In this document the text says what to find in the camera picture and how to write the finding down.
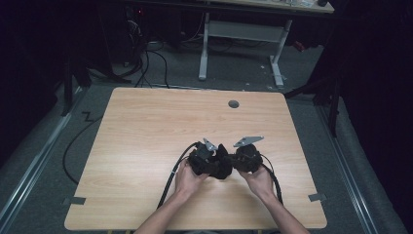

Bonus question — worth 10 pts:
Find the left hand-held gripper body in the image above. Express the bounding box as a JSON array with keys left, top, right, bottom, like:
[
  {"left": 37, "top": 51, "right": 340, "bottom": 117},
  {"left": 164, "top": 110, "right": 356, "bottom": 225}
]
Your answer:
[{"left": 187, "top": 137, "right": 219, "bottom": 176}]

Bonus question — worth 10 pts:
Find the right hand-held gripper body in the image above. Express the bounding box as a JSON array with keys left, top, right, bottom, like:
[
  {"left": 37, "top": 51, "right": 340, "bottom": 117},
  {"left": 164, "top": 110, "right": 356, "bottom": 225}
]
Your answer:
[{"left": 232, "top": 136, "right": 265, "bottom": 174}]

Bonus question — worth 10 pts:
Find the person's left hand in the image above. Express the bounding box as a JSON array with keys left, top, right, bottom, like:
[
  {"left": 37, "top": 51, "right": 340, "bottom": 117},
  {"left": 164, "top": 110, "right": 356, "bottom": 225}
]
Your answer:
[{"left": 174, "top": 158, "right": 210, "bottom": 202}]

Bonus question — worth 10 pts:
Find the person's right hand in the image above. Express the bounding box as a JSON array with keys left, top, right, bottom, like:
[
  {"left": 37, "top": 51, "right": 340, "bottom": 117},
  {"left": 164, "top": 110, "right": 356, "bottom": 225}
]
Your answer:
[{"left": 238, "top": 165, "right": 278, "bottom": 202}]

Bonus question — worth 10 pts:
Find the grey tape strip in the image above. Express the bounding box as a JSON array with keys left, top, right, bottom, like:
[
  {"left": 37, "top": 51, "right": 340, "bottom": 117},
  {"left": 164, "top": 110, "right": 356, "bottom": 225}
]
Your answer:
[
  {"left": 308, "top": 192, "right": 327, "bottom": 203},
  {"left": 62, "top": 196, "right": 88, "bottom": 207}
]

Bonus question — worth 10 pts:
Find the black metal stand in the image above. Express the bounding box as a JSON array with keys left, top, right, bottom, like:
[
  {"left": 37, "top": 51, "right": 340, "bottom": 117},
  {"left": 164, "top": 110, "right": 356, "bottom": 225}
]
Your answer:
[
  {"left": 60, "top": 53, "right": 132, "bottom": 117},
  {"left": 283, "top": 76, "right": 343, "bottom": 138}
]

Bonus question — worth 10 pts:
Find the white-framed desk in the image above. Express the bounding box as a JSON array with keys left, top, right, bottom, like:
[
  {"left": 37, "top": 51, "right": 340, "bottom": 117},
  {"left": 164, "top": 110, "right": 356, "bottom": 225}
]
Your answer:
[{"left": 128, "top": 0, "right": 335, "bottom": 88}]

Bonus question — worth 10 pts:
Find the dark computer tower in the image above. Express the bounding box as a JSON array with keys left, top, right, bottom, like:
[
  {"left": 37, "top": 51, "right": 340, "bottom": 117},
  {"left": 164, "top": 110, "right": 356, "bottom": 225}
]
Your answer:
[{"left": 124, "top": 5, "right": 148, "bottom": 67}]

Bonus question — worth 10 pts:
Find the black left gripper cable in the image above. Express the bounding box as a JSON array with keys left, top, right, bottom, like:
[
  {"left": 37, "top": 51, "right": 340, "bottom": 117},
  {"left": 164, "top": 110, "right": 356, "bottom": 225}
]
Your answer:
[{"left": 157, "top": 141, "right": 200, "bottom": 210}]

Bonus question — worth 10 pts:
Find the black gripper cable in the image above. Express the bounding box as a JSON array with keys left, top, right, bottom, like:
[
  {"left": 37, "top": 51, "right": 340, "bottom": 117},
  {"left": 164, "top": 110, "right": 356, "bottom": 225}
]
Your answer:
[
  {"left": 157, "top": 141, "right": 200, "bottom": 210},
  {"left": 260, "top": 153, "right": 284, "bottom": 207}
]

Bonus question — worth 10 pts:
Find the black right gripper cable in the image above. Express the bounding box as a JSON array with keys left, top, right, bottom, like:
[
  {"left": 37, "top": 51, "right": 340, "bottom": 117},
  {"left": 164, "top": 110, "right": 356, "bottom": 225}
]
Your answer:
[{"left": 260, "top": 153, "right": 284, "bottom": 207}]

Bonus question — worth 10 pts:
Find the metal floor rail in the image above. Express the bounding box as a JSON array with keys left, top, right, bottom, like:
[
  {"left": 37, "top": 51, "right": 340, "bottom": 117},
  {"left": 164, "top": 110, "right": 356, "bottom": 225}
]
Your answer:
[
  {"left": 315, "top": 104, "right": 381, "bottom": 234},
  {"left": 0, "top": 87, "right": 86, "bottom": 230}
]

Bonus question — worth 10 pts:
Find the bundle of black floor cables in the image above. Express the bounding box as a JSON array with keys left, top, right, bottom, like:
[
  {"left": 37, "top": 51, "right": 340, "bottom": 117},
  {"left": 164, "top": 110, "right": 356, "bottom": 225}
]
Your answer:
[{"left": 111, "top": 40, "right": 171, "bottom": 90}]

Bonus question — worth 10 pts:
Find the black floor cable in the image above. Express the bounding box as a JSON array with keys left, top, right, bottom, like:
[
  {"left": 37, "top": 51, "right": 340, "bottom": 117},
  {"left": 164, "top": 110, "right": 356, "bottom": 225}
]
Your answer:
[{"left": 61, "top": 111, "right": 104, "bottom": 185}]

